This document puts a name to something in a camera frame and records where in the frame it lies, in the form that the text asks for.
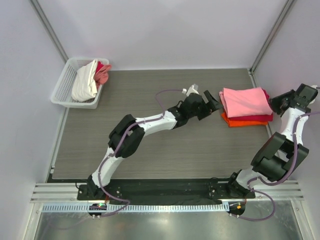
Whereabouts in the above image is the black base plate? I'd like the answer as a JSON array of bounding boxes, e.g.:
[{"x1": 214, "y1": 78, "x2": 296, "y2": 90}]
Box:
[{"x1": 76, "y1": 178, "x2": 256, "y2": 206}]

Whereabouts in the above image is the aluminium frame post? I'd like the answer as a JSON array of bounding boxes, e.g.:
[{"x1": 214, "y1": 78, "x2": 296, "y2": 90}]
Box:
[
  {"x1": 29, "y1": 0, "x2": 69, "y2": 63},
  {"x1": 249, "y1": 0, "x2": 297, "y2": 75}
]

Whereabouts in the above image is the folded magenta t shirt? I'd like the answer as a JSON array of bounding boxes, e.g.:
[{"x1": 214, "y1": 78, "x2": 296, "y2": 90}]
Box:
[{"x1": 223, "y1": 89, "x2": 273, "y2": 122}]

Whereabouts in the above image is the white t shirt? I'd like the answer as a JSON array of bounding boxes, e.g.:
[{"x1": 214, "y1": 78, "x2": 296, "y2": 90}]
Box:
[{"x1": 71, "y1": 59, "x2": 98, "y2": 102}]

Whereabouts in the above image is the aluminium front rail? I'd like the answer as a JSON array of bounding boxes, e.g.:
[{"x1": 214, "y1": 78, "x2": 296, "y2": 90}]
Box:
[{"x1": 30, "y1": 180, "x2": 304, "y2": 203}]

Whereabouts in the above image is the left aluminium frame post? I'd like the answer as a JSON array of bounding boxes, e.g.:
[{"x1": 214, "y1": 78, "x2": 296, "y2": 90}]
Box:
[{"x1": 29, "y1": 0, "x2": 69, "y2": 63}]

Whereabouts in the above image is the white slotted cable duct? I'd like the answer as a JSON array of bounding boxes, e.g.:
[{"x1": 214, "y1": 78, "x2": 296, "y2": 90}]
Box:
[{"x1": 42, "y1": 202, "x2": 230, "y2": 214}]

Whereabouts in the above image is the salmon pink t shirt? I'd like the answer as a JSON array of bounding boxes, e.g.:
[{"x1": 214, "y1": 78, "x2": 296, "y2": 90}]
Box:
[{"x1": 94, "y1": 64, "x2": 112, "y2": 87}]

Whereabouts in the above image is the right aluminium frame post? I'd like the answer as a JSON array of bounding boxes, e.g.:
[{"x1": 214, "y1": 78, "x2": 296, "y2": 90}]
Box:
[{"x1": 249, "y1": 0, "x2": 297, "y2": 75}]

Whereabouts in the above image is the light pink t shirt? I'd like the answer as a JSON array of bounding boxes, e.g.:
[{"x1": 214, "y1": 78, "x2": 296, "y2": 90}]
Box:
[{"x1": 219, "y1": 87, "x2": 273, "y2": 118}]

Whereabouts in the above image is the white plastic laundry basket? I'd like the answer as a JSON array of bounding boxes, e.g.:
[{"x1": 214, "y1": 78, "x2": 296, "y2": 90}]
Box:
[{"x1": 50, "y1": 57, "x2": 110, "y2": 109}]

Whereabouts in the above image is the folded orange t shirt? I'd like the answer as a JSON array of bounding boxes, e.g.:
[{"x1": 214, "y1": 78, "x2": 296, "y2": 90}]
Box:
[{"x1": 220, "y1": 113, "x2": 268, "y2": 128}]

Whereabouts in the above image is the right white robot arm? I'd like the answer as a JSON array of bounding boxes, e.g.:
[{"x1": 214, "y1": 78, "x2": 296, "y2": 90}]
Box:
[{"x1": 226, "y1": 84, "x2": 319, "y2": 198}]

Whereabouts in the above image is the crimson t shirt in basket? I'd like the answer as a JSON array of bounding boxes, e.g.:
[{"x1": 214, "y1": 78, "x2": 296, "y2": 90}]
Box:
[{"x1": 95, "y1": 61, "x2": 104, "y2": 74}]

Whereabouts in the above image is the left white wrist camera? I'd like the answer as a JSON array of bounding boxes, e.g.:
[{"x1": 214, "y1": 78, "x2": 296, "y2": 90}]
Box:
[{"x1": 182, "y1": 84, "x2": 199, "y2": 97}]

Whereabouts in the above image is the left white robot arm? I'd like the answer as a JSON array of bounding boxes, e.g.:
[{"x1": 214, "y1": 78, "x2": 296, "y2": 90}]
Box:
[{"x1": 86, "y1": 90, "x2": 223, "y2": 199}]

